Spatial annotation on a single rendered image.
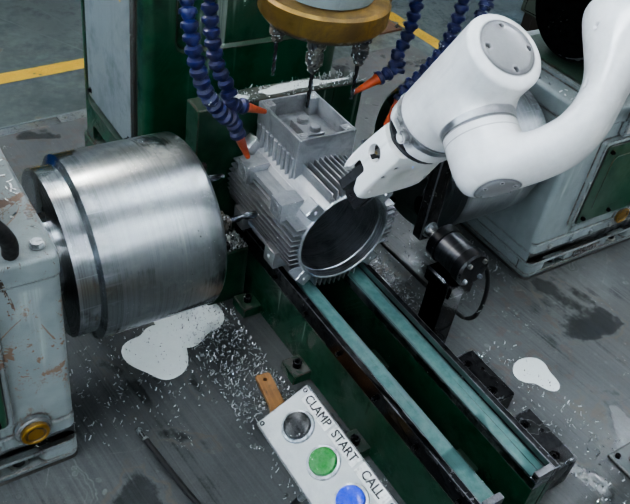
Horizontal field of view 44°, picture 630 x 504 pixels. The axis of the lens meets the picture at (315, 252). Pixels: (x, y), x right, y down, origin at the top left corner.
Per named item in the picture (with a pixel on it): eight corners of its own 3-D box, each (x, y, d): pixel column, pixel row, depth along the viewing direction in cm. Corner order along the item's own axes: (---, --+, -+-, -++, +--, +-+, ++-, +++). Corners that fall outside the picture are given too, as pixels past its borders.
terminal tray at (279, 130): (252, 141, 122) (257, 100, 117) (310, 129, 127) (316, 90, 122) (291, 183, 115) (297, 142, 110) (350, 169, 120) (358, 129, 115)
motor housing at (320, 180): (222, 223, 130) (230, 125, 117) (318, 199, 139) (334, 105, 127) (282, 300, 118) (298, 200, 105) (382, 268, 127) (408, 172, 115)
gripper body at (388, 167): (403, 167, 82) (357, 210, 92) (474, 149, 87) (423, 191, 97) (374, 106, 84) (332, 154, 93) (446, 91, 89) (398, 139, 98)
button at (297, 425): (282, 428, 84) (277, 422, 82) (304, 411, 84) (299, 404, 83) (296, 449, 82) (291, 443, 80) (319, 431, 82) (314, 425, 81)
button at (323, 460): (306, 463, 81) (301, 457, 79) (329, 445, 81) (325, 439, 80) (322, 486, 79) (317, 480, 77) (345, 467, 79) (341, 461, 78)
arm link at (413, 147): (418, 160, 80) (404, 173, 83) (480, 145, 85) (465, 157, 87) (385, 91, 82) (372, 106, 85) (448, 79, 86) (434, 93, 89)
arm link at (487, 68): (480, 159, 84) (457, 85, 87) (560, 94, 73) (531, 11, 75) (414, 160, 80) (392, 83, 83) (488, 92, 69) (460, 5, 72)
